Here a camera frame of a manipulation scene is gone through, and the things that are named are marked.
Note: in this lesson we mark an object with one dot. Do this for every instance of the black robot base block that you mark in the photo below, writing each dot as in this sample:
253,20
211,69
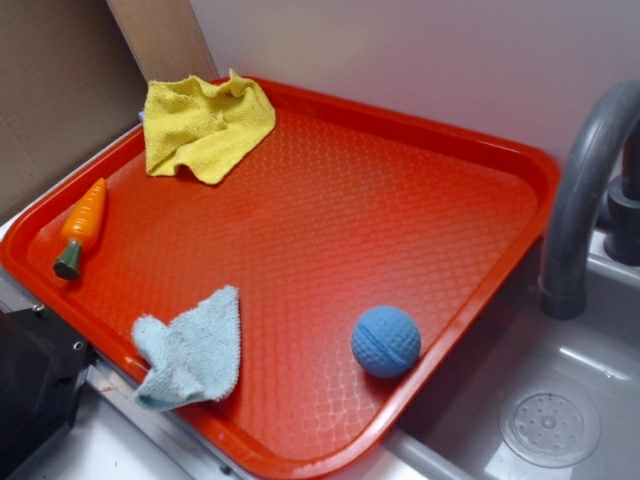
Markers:
44,365

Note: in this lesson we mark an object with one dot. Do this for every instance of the blue dimpled ball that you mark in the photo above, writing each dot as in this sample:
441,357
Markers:
386,342

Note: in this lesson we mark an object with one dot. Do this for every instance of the red plastic tray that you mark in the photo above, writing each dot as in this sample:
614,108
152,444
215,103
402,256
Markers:
342,208

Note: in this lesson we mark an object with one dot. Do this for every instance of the light blue cloth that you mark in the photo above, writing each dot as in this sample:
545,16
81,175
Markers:
194,358

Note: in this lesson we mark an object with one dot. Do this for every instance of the yellow cloth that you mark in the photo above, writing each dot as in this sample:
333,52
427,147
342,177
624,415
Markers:
204,127

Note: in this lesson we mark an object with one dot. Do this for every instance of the grey toy sink basin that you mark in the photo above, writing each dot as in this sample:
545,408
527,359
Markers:
451,429

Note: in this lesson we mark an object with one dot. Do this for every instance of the orange toy carrot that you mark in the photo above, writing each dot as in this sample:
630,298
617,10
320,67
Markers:
81,230

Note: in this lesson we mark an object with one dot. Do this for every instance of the wooden board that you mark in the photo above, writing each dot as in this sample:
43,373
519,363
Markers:
164,38

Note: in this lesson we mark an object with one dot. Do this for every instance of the brown cardboard panel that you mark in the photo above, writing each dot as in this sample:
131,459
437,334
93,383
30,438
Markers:
69,87

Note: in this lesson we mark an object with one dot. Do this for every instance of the sink drain strainer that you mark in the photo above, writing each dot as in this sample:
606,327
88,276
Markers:
550,429

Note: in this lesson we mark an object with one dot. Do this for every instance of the grey sink faucet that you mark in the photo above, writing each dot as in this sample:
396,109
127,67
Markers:
602,166

